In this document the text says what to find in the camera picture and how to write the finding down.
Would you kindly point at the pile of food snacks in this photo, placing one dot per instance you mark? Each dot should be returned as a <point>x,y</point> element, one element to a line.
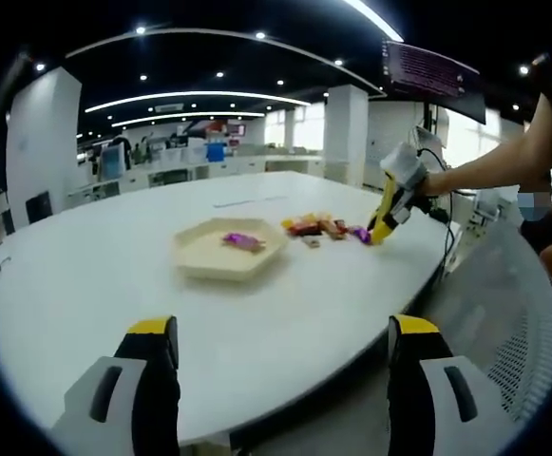
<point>304,225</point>

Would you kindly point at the white square pillar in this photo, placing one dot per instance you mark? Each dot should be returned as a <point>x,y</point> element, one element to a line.
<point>347,133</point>
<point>43,138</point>

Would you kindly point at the white machine teal panel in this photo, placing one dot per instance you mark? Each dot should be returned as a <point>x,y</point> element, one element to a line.
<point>112,164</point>

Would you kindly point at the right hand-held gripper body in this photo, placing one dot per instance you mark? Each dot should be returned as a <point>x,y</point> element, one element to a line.
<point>404,166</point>

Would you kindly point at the black power adapter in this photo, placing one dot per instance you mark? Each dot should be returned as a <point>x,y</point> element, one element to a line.
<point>439,216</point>

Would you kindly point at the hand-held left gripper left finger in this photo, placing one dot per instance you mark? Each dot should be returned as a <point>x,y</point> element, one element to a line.
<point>147,380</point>

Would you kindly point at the long white counter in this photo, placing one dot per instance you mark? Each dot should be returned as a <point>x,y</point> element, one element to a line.
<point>237,168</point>

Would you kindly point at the black monitor stand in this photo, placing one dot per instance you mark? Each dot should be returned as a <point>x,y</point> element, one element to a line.
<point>431,119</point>

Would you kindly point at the purple food snack packet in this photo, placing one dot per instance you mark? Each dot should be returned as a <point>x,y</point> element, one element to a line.
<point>242,241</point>
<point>362,233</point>

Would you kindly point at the black office chair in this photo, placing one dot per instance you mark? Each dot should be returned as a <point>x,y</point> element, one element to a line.
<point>38,206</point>

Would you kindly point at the beige hexagonal food container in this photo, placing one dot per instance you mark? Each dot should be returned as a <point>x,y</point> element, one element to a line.
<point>209,259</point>

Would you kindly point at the dark computer monitor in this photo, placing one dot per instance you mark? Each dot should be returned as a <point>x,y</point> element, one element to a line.
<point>432,76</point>

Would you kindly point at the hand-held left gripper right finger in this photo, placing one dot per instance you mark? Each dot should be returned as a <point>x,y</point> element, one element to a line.
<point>413,380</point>

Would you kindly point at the white mesh office chair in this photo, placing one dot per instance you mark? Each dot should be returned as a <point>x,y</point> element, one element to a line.
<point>503,309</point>

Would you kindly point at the red and blue wall banner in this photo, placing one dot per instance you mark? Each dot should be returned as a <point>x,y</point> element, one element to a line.
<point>214,128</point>

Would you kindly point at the blue storage box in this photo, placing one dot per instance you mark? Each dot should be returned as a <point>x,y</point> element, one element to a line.
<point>214,153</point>

